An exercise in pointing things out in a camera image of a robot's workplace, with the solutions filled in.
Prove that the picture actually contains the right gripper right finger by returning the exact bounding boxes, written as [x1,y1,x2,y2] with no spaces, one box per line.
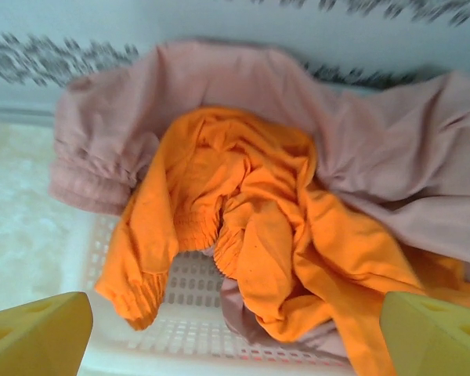
[379,290,470,376]

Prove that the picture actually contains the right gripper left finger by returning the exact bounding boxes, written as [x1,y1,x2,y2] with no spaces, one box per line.
[0,291,94,376]

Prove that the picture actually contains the pink shorts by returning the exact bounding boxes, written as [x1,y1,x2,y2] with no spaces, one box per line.
[48,37,470,360]

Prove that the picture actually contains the light orange shorts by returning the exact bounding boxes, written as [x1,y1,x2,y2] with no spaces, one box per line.
[95,106,470,376]

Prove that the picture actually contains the white plastic basket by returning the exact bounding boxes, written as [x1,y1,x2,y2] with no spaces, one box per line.
[68,213,361,376]

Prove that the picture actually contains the aluminium table back rail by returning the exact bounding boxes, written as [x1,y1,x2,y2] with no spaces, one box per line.
[0,104,58,128]

